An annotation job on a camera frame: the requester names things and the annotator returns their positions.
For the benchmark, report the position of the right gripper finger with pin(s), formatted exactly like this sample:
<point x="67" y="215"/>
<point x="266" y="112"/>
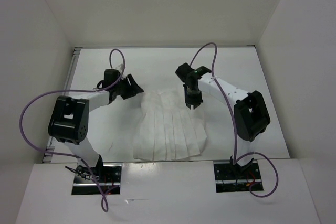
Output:
<point x="196" y="105"/>
<point x="189" y="105"/>

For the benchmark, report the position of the aluminium table frame rail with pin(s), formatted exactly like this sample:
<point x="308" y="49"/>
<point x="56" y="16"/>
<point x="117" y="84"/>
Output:
<point x="68" y="113"/>

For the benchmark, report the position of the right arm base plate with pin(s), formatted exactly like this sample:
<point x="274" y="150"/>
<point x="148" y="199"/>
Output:
<point x="227" y="182"/>

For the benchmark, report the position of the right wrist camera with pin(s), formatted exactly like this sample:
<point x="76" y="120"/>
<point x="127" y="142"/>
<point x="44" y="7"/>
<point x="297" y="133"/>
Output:
<point x="186" y="73"/>

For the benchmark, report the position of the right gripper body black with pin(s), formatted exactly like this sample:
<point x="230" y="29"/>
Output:
<point x="192" y="95"/>

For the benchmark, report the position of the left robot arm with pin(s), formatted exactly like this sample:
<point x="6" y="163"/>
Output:
<point x="84" y="153"/>

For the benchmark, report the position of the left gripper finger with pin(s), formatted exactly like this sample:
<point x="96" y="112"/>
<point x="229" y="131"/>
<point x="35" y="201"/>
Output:
<point x="128" y="95"/>
<point x="133" y="88"/>

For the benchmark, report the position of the white pleated skirt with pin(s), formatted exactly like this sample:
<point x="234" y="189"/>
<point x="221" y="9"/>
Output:
<point x="168" y="130"/>

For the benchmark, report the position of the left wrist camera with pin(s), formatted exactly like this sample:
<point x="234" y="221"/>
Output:
<point x="110" y="76"/>

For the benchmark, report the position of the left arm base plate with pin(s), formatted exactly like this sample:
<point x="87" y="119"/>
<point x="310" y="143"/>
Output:
<point x="109" y="181"/>

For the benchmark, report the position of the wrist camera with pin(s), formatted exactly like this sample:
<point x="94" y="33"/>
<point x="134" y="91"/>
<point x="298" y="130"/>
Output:
<point x="110" y="76"/>
<point x="186" y="73"/>

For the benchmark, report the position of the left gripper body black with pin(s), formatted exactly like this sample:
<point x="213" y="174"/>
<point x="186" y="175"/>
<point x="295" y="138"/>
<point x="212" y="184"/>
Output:
<point x="123" y="87"/>

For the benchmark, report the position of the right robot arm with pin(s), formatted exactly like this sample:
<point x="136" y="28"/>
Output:
<point x="247" y="109"/>

